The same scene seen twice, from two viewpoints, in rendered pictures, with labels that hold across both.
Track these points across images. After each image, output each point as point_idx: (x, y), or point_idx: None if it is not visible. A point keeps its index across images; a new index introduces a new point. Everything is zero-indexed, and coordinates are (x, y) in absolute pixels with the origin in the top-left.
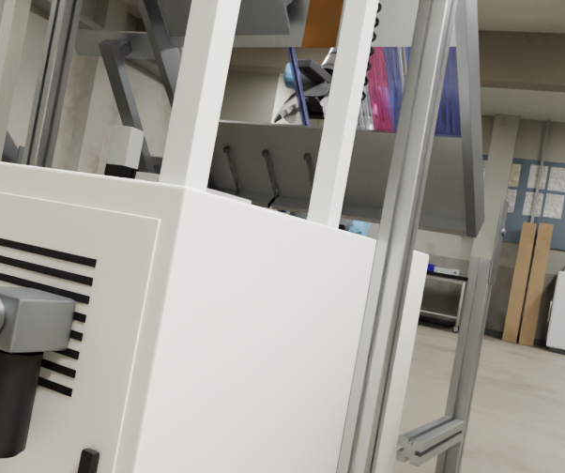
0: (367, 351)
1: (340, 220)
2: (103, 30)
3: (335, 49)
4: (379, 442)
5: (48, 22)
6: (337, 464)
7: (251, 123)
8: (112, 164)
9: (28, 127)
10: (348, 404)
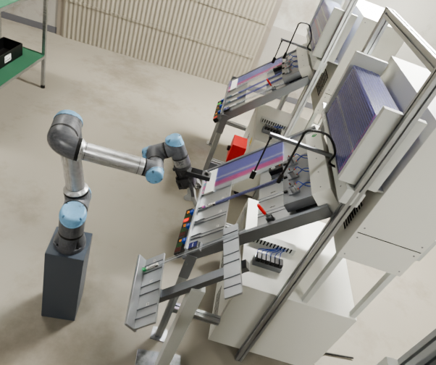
0: None
1: (89, 203)
2: (240, 268)
3: (186, 152)
4: None
5: (311, 265)
6: None
7: (226, 217)
8: (282, 263)
9: (292, 291)
10: None
